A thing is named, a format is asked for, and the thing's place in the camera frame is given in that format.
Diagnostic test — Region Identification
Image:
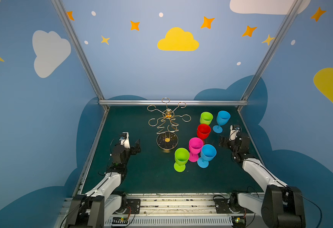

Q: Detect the blue wine glass back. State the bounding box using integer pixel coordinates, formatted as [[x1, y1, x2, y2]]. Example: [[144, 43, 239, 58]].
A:
[[197, 144, 217, 168]]

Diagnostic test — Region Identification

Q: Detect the blue wine glass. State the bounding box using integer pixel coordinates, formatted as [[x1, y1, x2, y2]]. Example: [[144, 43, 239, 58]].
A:
[[213, 111, 231, 134], [197, 144, 217, 168]]

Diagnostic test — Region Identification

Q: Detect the red wine glass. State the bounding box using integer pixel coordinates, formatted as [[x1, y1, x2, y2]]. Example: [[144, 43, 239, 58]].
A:
[[197, 124, 211, 140]]

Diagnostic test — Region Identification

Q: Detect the blue wine glass front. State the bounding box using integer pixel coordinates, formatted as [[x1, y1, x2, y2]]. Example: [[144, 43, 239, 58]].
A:
[[213, 111, 231, 134]]

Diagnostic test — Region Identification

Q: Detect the pink wine glass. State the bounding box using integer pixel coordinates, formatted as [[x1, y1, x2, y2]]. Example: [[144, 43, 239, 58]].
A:
[[189, 137, 204, 162]]

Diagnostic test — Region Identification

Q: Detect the green wine glass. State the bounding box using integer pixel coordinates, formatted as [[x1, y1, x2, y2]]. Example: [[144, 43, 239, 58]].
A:
[[200, 112, 214, 125], [174, 148, 190, 173]]

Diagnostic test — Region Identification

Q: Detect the gold wire wine glass rack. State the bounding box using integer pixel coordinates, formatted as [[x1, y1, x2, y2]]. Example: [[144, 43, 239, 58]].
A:
[[147, 97, 191, 153]]

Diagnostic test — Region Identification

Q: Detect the green wine glass back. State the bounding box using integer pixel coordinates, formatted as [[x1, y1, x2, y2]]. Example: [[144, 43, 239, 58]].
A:
[[174, 148, 190, 173]]

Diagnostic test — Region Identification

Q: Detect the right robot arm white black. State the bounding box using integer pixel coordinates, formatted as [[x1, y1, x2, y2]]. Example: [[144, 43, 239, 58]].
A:
[[219, 132, 306, 228]]

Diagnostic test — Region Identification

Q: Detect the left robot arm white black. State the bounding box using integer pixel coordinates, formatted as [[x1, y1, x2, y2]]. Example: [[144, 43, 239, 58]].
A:
[[60, 135, 141, 228]]

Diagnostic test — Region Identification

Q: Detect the left circuit board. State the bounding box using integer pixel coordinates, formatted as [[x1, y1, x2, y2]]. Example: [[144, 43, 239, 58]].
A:
[[111, 217, 129, 227]]

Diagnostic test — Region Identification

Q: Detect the circuit board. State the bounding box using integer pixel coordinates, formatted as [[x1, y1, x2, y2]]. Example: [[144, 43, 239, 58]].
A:
[[232, 217, 246, 228], [111, 217, 129, 227]]

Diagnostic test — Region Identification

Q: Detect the right circuit board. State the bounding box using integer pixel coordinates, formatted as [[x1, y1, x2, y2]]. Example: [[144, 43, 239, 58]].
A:
[[232, 217, 246, 228]]

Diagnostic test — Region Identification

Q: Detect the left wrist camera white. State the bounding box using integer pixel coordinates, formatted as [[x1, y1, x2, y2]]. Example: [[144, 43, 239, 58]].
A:
[[119, 132, 131, 149]]

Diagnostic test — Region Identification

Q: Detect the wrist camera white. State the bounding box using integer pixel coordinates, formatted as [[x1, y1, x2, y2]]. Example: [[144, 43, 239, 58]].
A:
[[119, 132, 131, 149], [229, 124, 241, 141]]

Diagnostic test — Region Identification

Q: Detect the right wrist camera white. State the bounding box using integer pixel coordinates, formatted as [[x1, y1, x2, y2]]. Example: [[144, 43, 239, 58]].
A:
[[229, 124, 241, 141]]

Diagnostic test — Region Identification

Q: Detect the aluminium frame back bar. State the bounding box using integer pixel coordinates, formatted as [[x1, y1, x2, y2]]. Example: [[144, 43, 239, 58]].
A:
[[99, 99, 248, 106]]

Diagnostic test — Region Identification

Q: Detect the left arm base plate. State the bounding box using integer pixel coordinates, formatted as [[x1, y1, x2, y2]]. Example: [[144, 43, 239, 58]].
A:
[[116, 199, 141, 214]]

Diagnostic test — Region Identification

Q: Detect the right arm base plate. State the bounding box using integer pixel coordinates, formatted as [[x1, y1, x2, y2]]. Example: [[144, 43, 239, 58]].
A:
[[213, 198, 253, 214]]

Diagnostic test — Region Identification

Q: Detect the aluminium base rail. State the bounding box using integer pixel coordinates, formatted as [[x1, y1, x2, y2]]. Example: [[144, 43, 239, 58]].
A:
[[53, 193, 301, 228]]

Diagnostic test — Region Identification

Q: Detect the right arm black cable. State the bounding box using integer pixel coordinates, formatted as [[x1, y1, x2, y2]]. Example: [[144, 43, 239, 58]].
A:
[[294, 190, 323, 228]]

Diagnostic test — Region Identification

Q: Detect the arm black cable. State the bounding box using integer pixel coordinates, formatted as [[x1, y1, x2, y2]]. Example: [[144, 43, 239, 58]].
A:
[[294, 190, 323, 228], [58, 199, 84, 228]]

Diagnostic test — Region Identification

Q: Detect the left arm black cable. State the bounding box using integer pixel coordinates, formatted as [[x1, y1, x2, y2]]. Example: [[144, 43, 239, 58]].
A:
[[58, 199, 84, 228]]

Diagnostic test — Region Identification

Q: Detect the aluminium frame right post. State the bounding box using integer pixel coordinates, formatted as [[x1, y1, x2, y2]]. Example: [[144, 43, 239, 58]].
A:
[[241, 0, 304, 104]]

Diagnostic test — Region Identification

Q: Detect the aluminium frame post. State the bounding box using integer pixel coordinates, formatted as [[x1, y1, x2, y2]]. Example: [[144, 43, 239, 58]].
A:
[[241, 0, 304, 104], [51, 0, 104, 100]]

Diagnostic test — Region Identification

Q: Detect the aluminium frame left post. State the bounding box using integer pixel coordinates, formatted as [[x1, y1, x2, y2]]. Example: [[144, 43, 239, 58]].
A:
[[51, 0, 104, 100]]

